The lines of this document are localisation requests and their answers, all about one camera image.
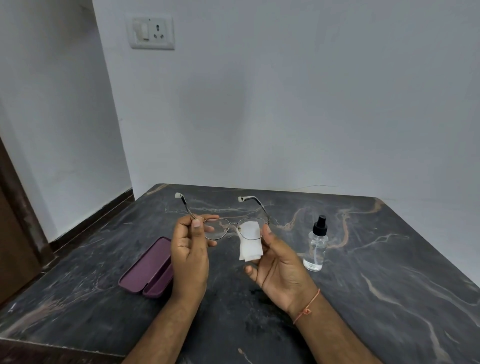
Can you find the brown wooden door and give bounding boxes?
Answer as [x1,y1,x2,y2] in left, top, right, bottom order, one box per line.
[0,136,55,305]

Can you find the person's left forearm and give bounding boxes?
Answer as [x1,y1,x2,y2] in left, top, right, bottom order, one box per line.
[121,296,203,364]

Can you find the orange thread wristband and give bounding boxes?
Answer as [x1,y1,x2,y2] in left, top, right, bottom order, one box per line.
[293,287,322,326]

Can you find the clear spray bottle black cap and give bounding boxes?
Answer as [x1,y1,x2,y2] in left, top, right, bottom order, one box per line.
[302,214,329,273]

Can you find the person's left hand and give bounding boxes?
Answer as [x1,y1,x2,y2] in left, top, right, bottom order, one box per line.
[170,213,220,305]

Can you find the person's right hand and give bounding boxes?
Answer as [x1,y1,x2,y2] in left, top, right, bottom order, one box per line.
[244,224,322,316]

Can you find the purple glasses case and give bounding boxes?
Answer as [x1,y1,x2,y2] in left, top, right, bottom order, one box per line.
[118,236,175,299]

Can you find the white wall switch socket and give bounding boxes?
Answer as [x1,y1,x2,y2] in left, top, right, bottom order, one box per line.
[125,13,176,51]

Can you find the metal-framed eyeglasses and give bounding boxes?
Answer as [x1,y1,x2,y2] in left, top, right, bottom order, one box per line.
[174,192,272,241]

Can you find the white cleaning cloth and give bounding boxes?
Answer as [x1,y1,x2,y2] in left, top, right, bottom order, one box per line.
[238,221,264,263]

